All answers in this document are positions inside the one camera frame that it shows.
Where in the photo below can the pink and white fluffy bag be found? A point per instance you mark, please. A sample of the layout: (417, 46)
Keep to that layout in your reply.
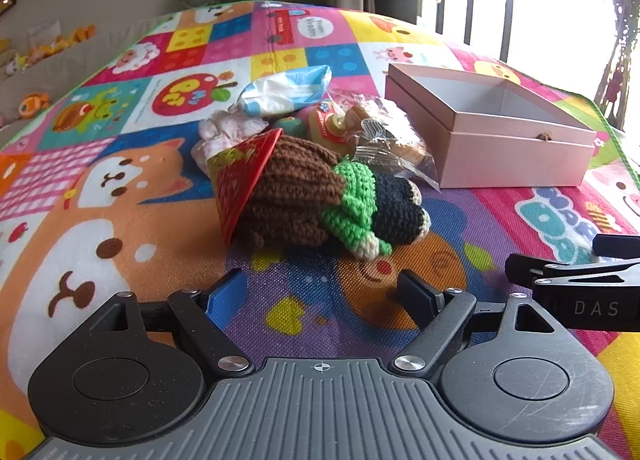
(225, 129)

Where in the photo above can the beige sofa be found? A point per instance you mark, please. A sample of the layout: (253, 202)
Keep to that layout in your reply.
(65, 82)

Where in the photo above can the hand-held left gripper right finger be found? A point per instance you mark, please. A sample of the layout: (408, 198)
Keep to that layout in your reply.
(414, 296)

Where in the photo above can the small orange plush toy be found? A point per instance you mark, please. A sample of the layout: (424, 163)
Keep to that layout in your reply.
(82, 34)

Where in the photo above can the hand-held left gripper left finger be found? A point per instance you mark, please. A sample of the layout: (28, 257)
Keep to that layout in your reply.
(227, 292)

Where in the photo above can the crochet doll with red hat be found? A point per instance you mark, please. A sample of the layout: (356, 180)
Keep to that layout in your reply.
(295, 190)

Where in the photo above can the blue and white packet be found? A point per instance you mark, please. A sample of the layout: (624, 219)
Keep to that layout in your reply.
(280, 90)

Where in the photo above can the white plush toy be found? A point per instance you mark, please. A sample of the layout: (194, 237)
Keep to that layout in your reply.
(15, 65)

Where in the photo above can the colourful printed play mat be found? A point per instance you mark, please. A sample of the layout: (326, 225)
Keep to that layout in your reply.
(125, 220)

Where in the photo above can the yellow-orange plush toy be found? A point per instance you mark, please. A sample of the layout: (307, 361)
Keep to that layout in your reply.
(47, 47)

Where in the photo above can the pink cardboard box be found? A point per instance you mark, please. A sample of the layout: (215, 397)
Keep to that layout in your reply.
(500, 160)

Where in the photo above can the orange round plush toy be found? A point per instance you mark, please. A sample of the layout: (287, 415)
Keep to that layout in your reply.
(34, 105)

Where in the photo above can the green round toy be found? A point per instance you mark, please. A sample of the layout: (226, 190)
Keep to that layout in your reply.
(289, 127)

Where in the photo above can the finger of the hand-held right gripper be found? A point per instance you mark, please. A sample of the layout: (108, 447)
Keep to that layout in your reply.
(525, 266)
(620, 246)

